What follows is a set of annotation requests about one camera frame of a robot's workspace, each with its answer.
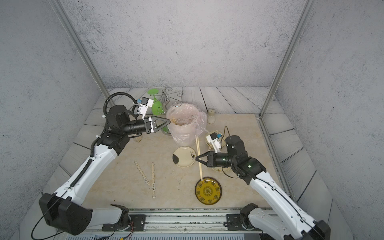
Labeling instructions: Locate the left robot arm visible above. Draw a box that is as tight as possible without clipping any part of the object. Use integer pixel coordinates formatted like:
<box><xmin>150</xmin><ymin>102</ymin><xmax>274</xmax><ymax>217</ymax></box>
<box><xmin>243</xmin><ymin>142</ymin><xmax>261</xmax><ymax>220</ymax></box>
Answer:
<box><xmin>39</xmin><ymin>92</ymin><xmax>171</xmax><ymax>236</ymax></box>

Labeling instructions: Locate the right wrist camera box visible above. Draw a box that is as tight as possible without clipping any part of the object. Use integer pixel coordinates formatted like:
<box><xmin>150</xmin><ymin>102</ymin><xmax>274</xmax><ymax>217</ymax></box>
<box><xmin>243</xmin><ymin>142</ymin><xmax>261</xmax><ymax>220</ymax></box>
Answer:
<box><xmin>206</xmin><ymin>132</ymin><xmax>222</xmax><ymax>154</ymax></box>

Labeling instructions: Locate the yellow patterned round plate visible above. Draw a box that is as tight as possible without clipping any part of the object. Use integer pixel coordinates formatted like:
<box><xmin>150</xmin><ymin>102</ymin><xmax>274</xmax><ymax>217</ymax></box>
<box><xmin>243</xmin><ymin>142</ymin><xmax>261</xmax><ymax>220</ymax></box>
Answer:
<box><xmin>195</xmin><ymin>177</ymin><xmax>223</xmax><ymax>206</ymax></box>

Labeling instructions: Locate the white trash bin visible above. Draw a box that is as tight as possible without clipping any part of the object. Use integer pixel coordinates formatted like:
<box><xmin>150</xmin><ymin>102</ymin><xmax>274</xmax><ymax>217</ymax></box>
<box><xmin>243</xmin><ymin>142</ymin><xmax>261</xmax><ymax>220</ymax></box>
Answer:
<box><xmin>166</xmin><ymin>103</ymin><xmax>202</xmax><ymax>147</ymax></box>

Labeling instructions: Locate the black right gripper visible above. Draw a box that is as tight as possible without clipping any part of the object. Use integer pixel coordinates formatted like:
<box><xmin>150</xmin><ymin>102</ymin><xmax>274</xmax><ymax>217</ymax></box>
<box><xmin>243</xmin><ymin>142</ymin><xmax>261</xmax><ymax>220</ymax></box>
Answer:
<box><xmin>196</xmin><ymin>151</ymin><xmax>238</xmax><ymax>169</ymax></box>

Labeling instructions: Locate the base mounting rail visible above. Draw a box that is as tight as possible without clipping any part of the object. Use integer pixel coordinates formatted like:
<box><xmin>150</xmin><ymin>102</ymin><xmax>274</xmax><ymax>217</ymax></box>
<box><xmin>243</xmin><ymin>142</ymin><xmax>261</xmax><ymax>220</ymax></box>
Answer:
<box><xmin>59</xmin><ymin>206</ymin><xmax>316</xmax><ymax>240</ymax></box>

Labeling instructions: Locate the chrome wire cup rack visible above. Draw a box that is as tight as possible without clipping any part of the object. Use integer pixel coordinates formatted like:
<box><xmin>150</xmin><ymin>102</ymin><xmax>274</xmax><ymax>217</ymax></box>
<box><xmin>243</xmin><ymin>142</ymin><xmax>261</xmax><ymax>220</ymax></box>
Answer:
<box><xmin>147</xmin><ymin>88</ymin><xmax>183</xmax><ymax>117</ymax></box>

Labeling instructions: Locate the metal corner post left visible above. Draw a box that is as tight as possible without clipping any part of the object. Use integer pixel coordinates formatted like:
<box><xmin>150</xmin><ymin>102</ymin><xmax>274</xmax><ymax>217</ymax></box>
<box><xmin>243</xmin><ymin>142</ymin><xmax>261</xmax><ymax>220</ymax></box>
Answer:
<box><xmin>49</xmin><ymin>0</ymin><xmax>110</xmax><ymax>98</ymax></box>

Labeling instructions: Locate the chopsticks pair one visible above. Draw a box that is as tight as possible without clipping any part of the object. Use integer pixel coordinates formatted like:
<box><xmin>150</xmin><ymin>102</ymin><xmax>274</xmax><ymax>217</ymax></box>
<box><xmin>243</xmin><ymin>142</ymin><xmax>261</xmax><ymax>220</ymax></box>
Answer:
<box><xmin>134</xmin><ymin>161</ymin><xmax>152</xmax><ymax>188</ymax></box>

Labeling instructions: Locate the toothpick jar black lid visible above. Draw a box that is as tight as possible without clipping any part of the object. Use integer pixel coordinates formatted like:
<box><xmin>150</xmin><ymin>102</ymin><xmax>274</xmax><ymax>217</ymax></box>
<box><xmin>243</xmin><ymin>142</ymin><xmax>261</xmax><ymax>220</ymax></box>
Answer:
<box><xmin>134</xmin><ymin>136</ymin><xmax>143</xmax><ymax>143</ymax></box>

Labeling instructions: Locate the large cream oval plate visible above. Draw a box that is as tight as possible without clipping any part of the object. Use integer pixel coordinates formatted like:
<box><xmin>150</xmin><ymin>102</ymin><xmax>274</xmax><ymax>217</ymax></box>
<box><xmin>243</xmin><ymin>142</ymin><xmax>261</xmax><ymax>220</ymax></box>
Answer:
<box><xmin>213</xmin><ymin>167</ymin><xmax>231</xmax><ymax>173</ymax></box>

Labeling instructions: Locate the green plastic goblet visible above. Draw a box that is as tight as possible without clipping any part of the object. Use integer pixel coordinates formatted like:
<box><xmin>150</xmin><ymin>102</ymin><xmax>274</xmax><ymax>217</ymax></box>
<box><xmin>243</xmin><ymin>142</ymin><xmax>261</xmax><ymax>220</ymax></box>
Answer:
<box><xmin>147</xmin><ymin>89</ymin><xmax>165</xmax><ymax>116</ymax></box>

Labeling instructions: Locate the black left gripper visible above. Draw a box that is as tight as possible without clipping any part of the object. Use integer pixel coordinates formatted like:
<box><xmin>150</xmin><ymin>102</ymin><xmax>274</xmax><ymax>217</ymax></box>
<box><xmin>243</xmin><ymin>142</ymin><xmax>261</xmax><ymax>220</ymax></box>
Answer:
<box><xmin>120</xmin><ymin>116</ymin><xmax>169</xmax><ymax>137</ymax></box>

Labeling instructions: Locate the chopsticks pair two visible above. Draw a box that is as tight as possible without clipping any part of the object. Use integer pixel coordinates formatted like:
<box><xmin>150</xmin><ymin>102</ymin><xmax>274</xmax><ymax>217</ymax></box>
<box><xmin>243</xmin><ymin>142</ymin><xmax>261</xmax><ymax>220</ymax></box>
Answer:
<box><xmin>151</xmin><ymin>162</ymin><xmax>156</xmax><ymax>199</ymax></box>

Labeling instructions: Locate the metal corner post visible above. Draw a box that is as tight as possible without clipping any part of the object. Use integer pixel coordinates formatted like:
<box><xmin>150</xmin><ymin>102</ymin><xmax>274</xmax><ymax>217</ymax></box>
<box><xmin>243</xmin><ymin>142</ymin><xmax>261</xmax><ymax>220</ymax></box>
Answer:
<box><xmin>49</xmin><ymin>0</ymin><xmax>110</xmax><ymax>98</ymax></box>
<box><xmin>259</xmin><ymin>0</ymin><xmax>316</xmax><ymax>119</ymax></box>

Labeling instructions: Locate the small cream bottle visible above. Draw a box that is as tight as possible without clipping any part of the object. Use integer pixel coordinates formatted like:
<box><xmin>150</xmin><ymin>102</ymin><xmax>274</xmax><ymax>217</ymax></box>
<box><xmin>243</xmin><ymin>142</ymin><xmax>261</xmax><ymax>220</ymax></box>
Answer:
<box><xmin>207</xmin><ymin>109</ymin><xmax>216</xmax><ymax>124</ymax></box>

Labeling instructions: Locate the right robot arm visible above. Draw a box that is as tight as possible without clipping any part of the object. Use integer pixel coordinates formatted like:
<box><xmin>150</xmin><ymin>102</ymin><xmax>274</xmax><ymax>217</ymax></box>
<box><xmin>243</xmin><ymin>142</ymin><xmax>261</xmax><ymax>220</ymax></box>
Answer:
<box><xmin>196</xmin><ymin>132</ymin><xmax>331</xmax><ymax>240</ymax></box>

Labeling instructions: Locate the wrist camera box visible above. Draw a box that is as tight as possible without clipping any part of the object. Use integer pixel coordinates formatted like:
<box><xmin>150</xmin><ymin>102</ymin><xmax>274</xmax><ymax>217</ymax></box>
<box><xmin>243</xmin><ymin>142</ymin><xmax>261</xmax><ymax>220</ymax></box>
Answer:
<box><xmin>206</xmin><ymin>132</ymin><xmax>222</xmax><ymax>154</ymax></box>
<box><xmin>137</xmin><ymin>97</ymin><xmax>154</xmax><ymax>120</ymax></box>

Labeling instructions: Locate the metal corner post right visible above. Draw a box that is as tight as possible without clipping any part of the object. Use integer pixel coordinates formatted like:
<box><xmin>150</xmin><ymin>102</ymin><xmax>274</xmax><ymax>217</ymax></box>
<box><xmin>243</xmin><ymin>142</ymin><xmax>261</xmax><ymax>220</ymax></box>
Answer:
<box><xmin>259</xmin><ymin>0</ymin><xmax>316</xmax><ymax>119</ymax></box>

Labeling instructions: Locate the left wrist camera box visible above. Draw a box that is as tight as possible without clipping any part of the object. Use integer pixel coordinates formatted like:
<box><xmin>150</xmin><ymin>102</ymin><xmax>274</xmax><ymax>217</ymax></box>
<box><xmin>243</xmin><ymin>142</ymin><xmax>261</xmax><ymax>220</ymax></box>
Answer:
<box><xmin>137</xmin><ymin>97</ymin><xmax>154</xmax><ymax>120</ymax></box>

